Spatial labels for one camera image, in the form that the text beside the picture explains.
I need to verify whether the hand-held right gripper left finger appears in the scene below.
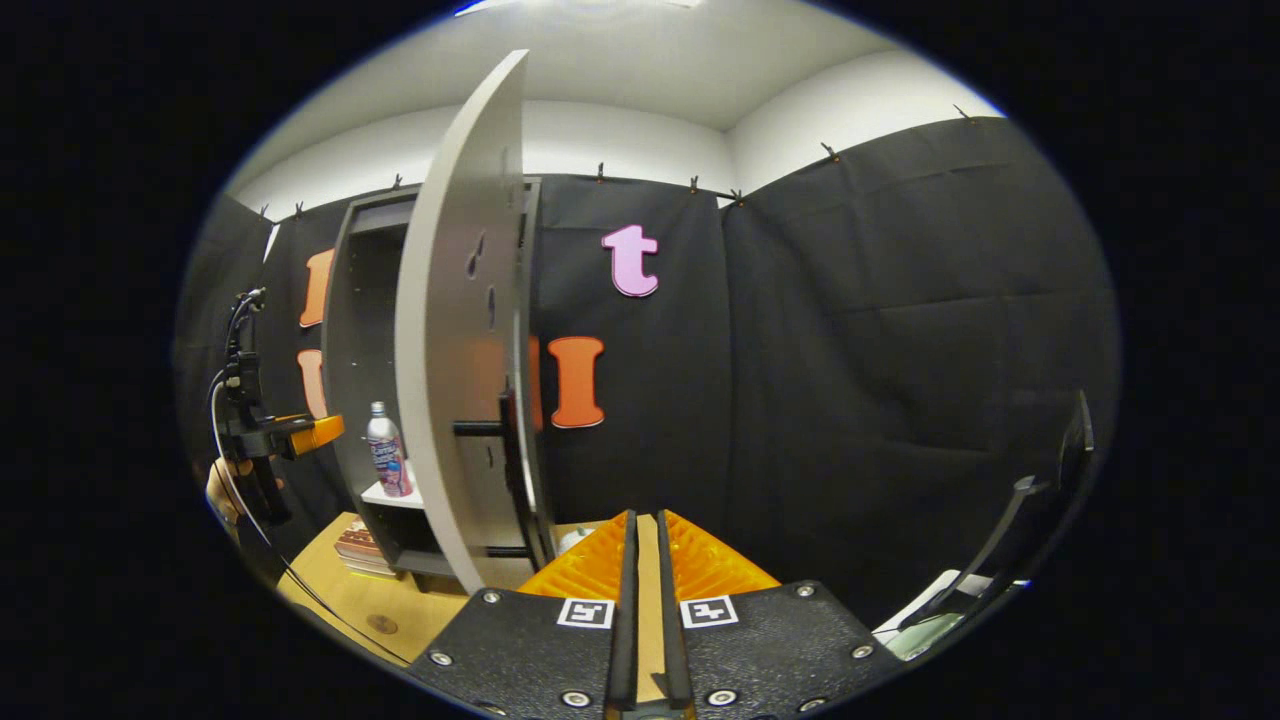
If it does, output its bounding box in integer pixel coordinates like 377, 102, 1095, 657
405, 510, 641, 716

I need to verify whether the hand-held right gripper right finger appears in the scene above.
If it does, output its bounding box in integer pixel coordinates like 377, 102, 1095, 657
655, 510, 906, 716

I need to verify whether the grey cabinet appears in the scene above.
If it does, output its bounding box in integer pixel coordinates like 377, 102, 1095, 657
322, 178, 561, 593

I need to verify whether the silver bottle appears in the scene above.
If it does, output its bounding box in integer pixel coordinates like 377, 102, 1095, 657
366, 402, 413, 498

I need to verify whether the beige cabinet door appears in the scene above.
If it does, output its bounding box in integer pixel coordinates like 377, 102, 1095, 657
395, 50, 546, 593

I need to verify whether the black door handle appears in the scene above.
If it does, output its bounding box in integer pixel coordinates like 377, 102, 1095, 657
453, 390, 543, 521

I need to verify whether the black backdrop cloth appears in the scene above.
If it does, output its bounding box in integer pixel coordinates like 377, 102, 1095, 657
175, 115, 1121, 631

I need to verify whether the black angled stand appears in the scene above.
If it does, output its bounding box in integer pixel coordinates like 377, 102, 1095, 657
895, 390, 1097, 633

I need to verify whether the row of black cloth clips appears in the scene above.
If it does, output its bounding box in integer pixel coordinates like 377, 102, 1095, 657
258, 103, 981, 221

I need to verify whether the black cable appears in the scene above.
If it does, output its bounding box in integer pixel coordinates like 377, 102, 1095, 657
208, 290, 411, 666

